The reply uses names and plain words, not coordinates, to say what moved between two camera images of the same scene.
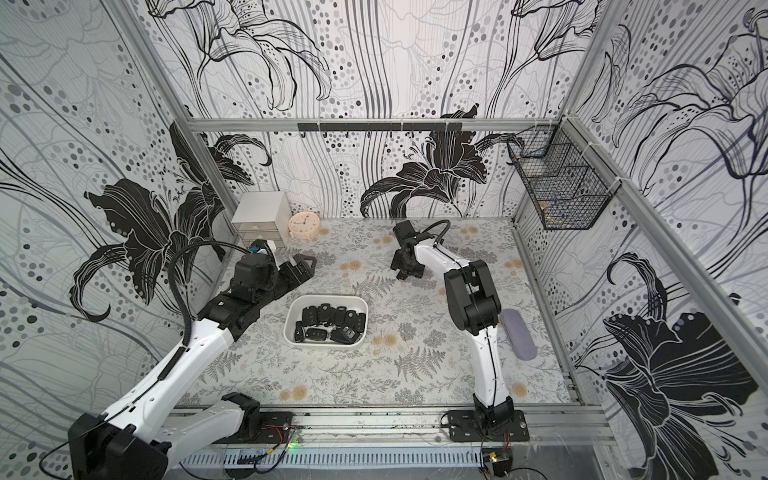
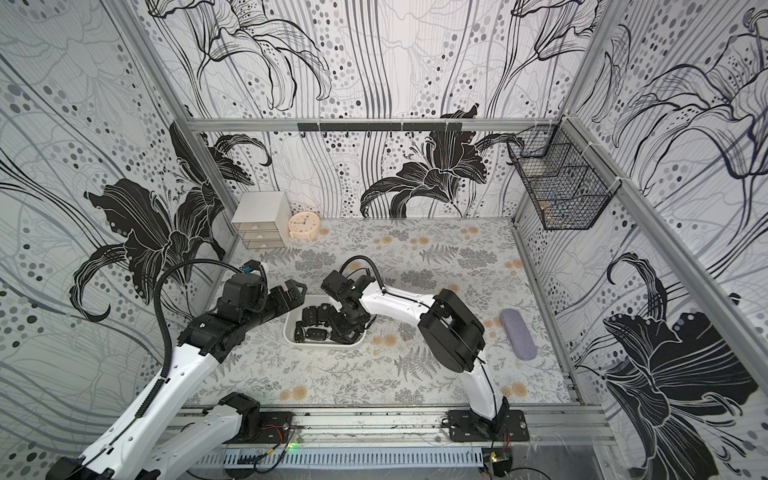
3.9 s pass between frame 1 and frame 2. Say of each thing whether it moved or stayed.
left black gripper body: moved
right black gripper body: moved
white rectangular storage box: stayed
